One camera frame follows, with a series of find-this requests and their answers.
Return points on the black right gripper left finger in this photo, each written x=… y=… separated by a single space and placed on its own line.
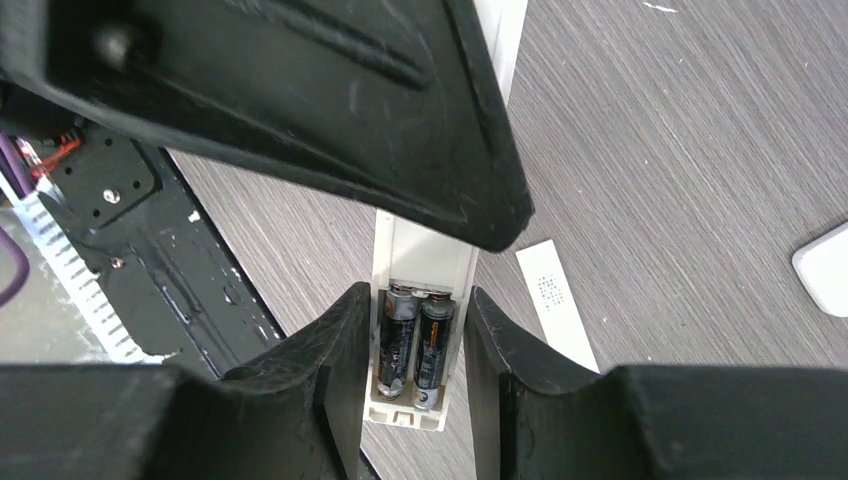
x=294 y=412

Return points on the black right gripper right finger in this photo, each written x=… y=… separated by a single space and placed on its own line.
x=536 y=414

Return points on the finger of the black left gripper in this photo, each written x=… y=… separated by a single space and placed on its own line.
x=296 y=90

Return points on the long white battery cover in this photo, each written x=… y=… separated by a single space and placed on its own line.
x=555 y=305

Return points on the white rectangular box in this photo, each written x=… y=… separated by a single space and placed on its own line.
x=424 y=265

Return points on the white remote control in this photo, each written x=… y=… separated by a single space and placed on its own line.
x=821 y=267

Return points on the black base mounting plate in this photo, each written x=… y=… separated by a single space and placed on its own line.
x=159 y=259

